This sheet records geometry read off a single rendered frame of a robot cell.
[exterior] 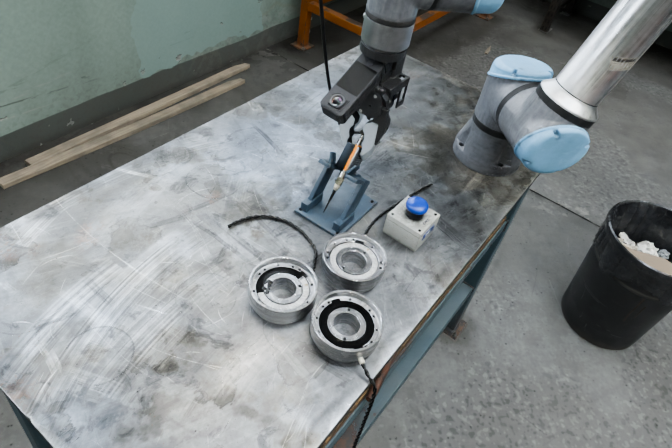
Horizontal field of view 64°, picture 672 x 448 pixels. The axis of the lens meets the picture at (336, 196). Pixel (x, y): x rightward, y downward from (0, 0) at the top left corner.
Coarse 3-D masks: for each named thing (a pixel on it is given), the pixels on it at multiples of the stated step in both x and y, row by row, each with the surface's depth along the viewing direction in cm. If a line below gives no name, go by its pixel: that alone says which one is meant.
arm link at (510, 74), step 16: (496, 64) 105; (512, 64) 104; (528, 64) 105; (544, 64) 106; (496, 80) 105; (512, 80) 102; (528, 80) 101; (480, 96) 111; (496, 96) 105; (512, 96) 101; (480, 112) 111; (496, 112) 105; (496, 128) 109
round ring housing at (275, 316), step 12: (264, 264) 84; (276, 264) 85; (288, 264) 85; (300, 264) 85; (252, 276) 82; (276, 276) 83; (288, 276) 84; (312, 276) 84; (252, 288) 81; (276, 288) 85; (288, 288) 85; (300, 288) 82; (312, 288) 83; (252, 300) 79; (276, 300) 80; (288, 300) 80; (312, 300) 80; (264, 312) 78; (276, 312) 77; (288, 312) 78; (300, 312) 79
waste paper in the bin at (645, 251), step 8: (624, 240) 180; (632, 248) 178; (640, 248) 179; (648, 248) 178; (656, 248) 179; (640, 256) 171; (648, 256) 170; (656, 256) 170; (664, 256) 179; (648, 264) 170; (656, 264) 169; (664, 264) 168; (664, 272) 168
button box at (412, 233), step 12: (396, 216) 95; (408, 216) 95; (420, 216) 95; (432, 216) 96; (384, 228) 97; (396, 228) 95; (408, 228) 93; (420, 228) 94; (432, 228) 97; (396, 240) 97; (408, 240) 95; (420, 240) 94
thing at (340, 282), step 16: (336, 240) 91; (352, 240) 92; (368, 240) 91; (352, 256) 91; (368, 256) 89; (384, 256) 88; (336, 272) 84; (352, 272) 86; (336, 288) 87; (352, 288) 85; (368, 288) 86
